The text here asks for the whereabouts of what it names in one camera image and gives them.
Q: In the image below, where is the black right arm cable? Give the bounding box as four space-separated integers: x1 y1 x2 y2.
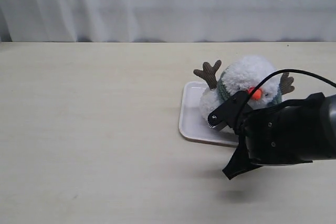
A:
235 68 336 133

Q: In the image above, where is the white curtain backdrop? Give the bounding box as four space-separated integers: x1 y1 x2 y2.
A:
1 0 335 42

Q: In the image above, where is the teal fluffy scarf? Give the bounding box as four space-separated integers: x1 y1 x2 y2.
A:
217 66 282 109

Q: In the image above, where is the white plastic tray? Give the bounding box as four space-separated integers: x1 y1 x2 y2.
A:
178 81 238 148

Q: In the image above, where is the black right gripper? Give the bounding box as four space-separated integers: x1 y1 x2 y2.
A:
207 91 335 180

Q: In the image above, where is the white plush snowman toy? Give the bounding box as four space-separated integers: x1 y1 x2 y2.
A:
193 55 295 120

